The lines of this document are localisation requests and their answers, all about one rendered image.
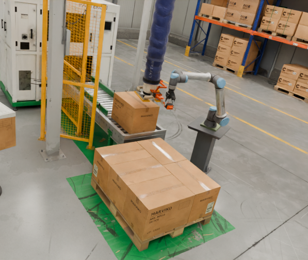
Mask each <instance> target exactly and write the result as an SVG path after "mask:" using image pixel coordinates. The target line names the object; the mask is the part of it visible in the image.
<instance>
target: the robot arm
mask: <svg viewBox="0 0 308 260"><path fill-rule="evenodd" d="M188 79H195V80H205V81H206V82H210V83H213V84H214V85H215V94H216V107H215V106H212V107H210V108H209V111H208V114H207V118H206V119H205V121H204V125H205V126H207V127H210V128H215V127H217V123H218V124H219V125H220V126H226V125H227V124H228V123H229V118H228V117H227V114H226V112H225V102H224V86H225V84H226V81H225V80H224V79H223V78H222V77H220V76H218V75H216V74H214V73H195V72H183V71H178V70H173V71H172V73H171V76H170V80H169V85H168V88H169V91H168V92H166V99H165V100H164V102H165V106H166V104H167V102H168V101H169V100H168V99H171V101H172V104H174V101H175V99H176V98H175V94H174V90H175V89H176V86H177V83H186V82H187V81H188Z"/></svg>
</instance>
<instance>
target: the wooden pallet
mask: <svg viewBox="0 0 308 260"><path fill-rule="evenodd" d="M91 186H92V187H93V188H94V190H95V191H96V192H97V194H98V195H99V196H100V198H101V199H102V201H103V202H104V203H105V205H106V206H107V207H108V209H109V210H110V212H111V213H112V214H113V216H114V217H115V218H116V220H117V221H118V223H119V224H120V225H121V226H122V228H123V229H124V231H125V232H126V234H127V235H128V236H129V238H130V239H131V240H132V242H133V243H134V245H135V246H136V247H137V249H138V250H139V251H143V250H145V249H147V248H148V245H149V241H151V240H154V239H156V238H159V237H162V236H164V235H167V234H169V235H170V236H171V237H172V238H174V237H176V236H179V235H182V234H183V230H184V227H187V226H189V225H192V224H194V223H197V222H201V223H202V224H203V225H206V224H208V223H209V222H210V219H211V217H212V214H210V215H208V216H205V217H202V218H200V219H197V220H195V221H192V222H190V223H187V224H184V225H181V226H179V227H176V228H174V229H172V230H169V231H166V232H164V233H161V234H159V235H156V236H154V237H151V238H148V239H146V240H143V241H142V240H141V239H140V238H139V236H138V235H137V234H136V232H135V231H134V230H133V228H132V227H131V226H130V225H129V223H128V222H127V221H126V219H125V218H124V217H123V215H122V214H121V213H120V212H119V210H118V209H117V208H116V206H115V205H114V204H113V202H112V201H111V199H110V198H109V197H108V195H107V194H106V193H105V192H104V190H103V189H102V188H101V186H100V185H99V184H98V182H97V181H96V180H95V179H94V177H93V176H92V177H91Z"/></svg>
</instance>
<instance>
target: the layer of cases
mask: <svg viewBox="0 0 308 260"><path fill-rule="evenodd" d="M92 176H93V177H94V179H95V180H96V181H97V182H98V184H99V185H100V186H101V188H102V189H103V190H104V192H105V193H106V194H107V195H108V197H109V198H110V199H111V201H112V202H113V204H114V205H115V206H116V208H117V209H118V210H119V212H120V213H121V214H122V215H123V217H124V218H125V219H126V221H127V222H128V223H129V225H130V226H131V227H132V228H133V230H134V231H135V232H136V234H137V235H138V236H139V238H140V239H141V240H142V241H143V240H146V239H148V238H151V237H154V236H156V235H159V234H161V233H164V232H166V231H169V230H172V229H174V228H177V227H179V226H181V225H184V224H187V223H190V222H192V221H195V220H197V219H200V218H202V217H205V216H208V215H210V214H212V213H213V210H214V207H215V204H216V201H217V197H218V194H219V191H220V188H221V186H220V185H219V184H217V183H216V182H215V181H214V180H212V179H211V178H210V177H209V176H207V175H206V174H205V173H204V172H202V171H201V170H200V169H199V168H198V167H196V166H195V165H194V164H193V163H191V162H190V161H189V160H188V159H186V158H185V157H184V156H183V155H182V154H180V153H179V152H178V151H177V150H175V149H174V148H173V147H172V146H170V145H169V144H167V143H166V142H165V141H164V140H163V139H161V138H154V139H148V140H142V141H137V142H136V141H135V142H129V143H123V144H117V145H111V146H106V147H100V148H95V150H94V160H93V170H92Z"/></svg>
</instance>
